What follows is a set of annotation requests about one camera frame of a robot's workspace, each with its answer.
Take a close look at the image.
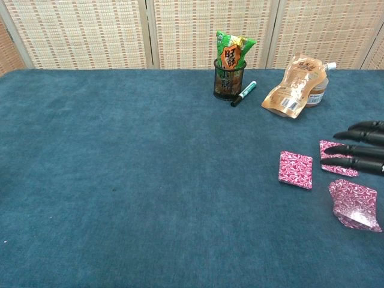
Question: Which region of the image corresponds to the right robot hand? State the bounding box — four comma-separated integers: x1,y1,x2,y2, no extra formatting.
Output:
320,119,384,176

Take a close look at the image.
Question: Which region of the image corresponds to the small clear jar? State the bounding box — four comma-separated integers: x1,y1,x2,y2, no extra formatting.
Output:
305,77,328,109

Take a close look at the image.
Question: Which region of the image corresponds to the brown spout pouch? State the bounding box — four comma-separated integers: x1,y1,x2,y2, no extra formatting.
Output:
260,52,338,119

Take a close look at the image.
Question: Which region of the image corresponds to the woven folding screen panel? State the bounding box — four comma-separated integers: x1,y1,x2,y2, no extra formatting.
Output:
266,0,384,71
0,0,153,71
361,29,384,71
0,16,28,77
148,0,278,71

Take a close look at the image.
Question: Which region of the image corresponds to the green white marker pen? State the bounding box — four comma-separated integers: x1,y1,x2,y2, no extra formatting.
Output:
230,80,259,108

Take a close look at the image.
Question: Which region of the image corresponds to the black mesh pen holder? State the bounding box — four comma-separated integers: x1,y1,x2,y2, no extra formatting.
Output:
212,58,248,101

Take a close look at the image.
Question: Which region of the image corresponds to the green snack bag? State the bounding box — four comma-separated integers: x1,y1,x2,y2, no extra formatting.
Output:
216,29,257,92

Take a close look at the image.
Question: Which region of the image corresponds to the blue felt table cloth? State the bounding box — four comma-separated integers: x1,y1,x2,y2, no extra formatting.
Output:
0,68,384,288

